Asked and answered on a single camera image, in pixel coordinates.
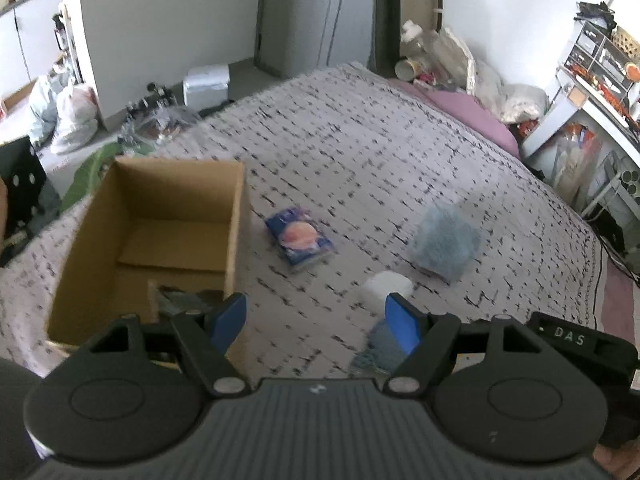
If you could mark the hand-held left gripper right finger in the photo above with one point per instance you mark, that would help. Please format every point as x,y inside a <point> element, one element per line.
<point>402,322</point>

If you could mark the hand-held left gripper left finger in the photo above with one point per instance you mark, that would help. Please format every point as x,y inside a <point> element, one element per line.
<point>230,317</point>

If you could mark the blue-grey knit cloth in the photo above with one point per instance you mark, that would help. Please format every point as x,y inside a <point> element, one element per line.
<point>377,350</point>

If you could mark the white soft tissue packet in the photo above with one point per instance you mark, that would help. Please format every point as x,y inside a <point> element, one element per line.
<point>387,287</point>

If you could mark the fluffy light blue plush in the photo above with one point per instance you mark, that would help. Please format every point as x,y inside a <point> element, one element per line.
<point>445,242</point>

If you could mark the blue snack packet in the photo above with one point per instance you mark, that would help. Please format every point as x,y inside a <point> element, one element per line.
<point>300,237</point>

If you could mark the brown cardboard box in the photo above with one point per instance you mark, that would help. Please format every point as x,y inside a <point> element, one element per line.
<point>150,240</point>

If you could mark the white black-patterned bed blanket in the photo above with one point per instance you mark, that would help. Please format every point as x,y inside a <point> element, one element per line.
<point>360,160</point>

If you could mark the green cartoon rug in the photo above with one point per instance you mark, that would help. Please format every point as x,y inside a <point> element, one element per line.
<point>92,172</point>

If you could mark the clear plastic bag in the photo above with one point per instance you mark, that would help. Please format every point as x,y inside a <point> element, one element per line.
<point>160,122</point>

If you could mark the white box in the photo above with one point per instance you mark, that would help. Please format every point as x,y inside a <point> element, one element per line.
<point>206,85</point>

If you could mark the small dark bottles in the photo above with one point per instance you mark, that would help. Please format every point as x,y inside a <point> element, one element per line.
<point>152,96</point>

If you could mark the person's grey pants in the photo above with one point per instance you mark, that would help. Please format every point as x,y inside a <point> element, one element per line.
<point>15,420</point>

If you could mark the black stool white dots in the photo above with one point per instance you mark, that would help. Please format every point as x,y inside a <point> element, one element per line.
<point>22,180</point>

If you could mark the white plastic bag red print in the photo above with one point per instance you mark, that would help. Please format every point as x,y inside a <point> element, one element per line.
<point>75,120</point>

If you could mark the crumpled white bag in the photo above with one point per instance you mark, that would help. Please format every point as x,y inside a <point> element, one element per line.
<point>525,102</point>

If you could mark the paper cup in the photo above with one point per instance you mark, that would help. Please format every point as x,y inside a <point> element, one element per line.
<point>409,67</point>

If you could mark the white shelf unit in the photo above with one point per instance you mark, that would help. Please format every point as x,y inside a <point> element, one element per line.
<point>595,90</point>

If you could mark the translucent white plastic bag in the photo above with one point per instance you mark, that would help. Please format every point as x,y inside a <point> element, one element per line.
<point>452,55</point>

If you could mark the clear plastic bottle white cap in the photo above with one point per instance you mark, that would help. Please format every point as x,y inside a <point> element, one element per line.
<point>411,35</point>

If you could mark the wicker basket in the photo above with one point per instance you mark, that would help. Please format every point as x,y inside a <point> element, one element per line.
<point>627,42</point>

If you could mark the grey door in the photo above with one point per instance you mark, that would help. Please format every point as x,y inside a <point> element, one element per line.
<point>315,10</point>

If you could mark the black bag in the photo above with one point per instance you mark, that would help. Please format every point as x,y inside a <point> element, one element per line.
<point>595,11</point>

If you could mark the white cabinet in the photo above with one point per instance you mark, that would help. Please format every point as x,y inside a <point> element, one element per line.
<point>25,35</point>

